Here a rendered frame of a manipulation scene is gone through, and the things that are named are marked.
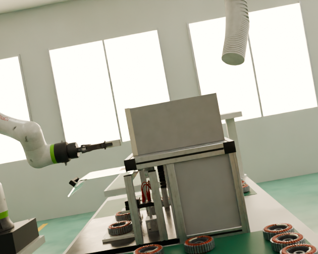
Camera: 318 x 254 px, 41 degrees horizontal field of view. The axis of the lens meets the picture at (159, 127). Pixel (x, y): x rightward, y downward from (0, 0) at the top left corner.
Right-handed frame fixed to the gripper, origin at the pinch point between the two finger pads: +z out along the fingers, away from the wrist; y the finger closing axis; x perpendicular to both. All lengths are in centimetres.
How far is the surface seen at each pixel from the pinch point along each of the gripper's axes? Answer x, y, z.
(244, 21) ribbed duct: 65, -110, 89
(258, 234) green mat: -43, 30, 53
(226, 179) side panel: -21, 24, 45
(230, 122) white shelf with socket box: -4, -105, 67
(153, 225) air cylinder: -37.9, 7.4, 12.5
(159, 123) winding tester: 5.5, 14.5, 22.8
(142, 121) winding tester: 7.7, 14.4, 16.1
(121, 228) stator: -36.7, 9.0, -1.5
